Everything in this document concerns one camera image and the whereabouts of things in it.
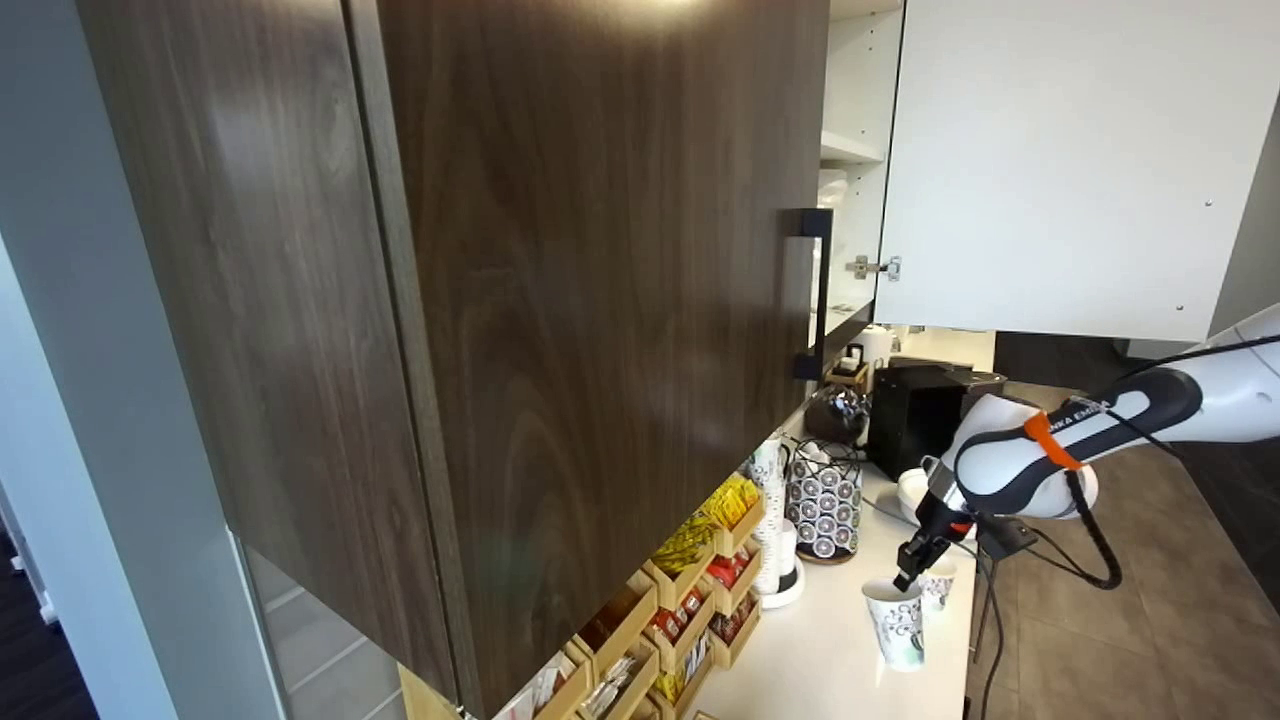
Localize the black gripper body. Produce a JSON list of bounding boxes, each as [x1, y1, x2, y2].
[[908, 491, 980, 561]]

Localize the stack of white cup lids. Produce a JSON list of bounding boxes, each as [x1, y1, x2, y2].
[[752, 516, 803, 592]]

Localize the white open cabinet door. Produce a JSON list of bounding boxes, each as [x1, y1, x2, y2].
[[874, 0, 1280, 344]]

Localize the black coffee machine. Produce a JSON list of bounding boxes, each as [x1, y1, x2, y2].
[[865, 356, 1009, 480]]

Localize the round white tray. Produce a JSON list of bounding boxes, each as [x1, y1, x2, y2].
[[752, 561, 809, 614]]

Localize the dark round pot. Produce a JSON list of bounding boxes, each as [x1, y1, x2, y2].
[[803, 385, 877, 452]]

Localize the tall stack of paper cups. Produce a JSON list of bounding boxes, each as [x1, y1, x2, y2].
[[758, 448, 798, 537], [742, 436, 778, 528]]

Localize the tiered wooden condiment organizer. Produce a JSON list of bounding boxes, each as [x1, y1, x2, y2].
[[491, 471, 772, 720]]

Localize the metal door hinge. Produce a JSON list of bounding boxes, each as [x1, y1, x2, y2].
[[843, 254, 908, 283]]

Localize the black power cable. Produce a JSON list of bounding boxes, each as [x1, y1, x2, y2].
[[974, 552, 1009, 720]]

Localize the wire coffee pod carousel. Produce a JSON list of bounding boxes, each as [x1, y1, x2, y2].
[[779, 443, 867, 565]]

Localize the orange cable strap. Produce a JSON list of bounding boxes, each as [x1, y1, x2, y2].
[[1021, 408, 1084, 477]]

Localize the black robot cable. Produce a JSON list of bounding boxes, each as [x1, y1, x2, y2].
[[1015, 457, 1127, 592]]

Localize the black cabinet door handle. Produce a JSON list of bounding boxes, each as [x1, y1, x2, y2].
[[794, 210, 840, 385]]

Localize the dark wood wall cabinet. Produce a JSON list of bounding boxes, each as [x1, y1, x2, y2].
[[74, 0, 913, 720]]

